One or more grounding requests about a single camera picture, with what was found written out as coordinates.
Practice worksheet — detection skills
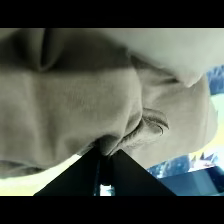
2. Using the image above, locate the brown T-shirt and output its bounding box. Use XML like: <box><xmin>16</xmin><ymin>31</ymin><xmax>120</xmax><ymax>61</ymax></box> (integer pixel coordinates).
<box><xmin>0</xmin><ymin>28</ymin><xmax>224</xmax><ymax>179</ymax></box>

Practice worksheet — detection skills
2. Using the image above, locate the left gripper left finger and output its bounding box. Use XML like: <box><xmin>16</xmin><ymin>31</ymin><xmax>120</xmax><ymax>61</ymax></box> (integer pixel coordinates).
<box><xmin>34</xmin><ymin>146</ymin><xmax>102</xmax><ymax>197</ymax></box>

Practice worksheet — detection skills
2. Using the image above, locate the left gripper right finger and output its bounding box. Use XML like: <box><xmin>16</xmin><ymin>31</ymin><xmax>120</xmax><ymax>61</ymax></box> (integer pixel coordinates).
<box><xmin>107</xmin><ymin>149</ymin><xmax>177</xmax><ymax>197</ymax></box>

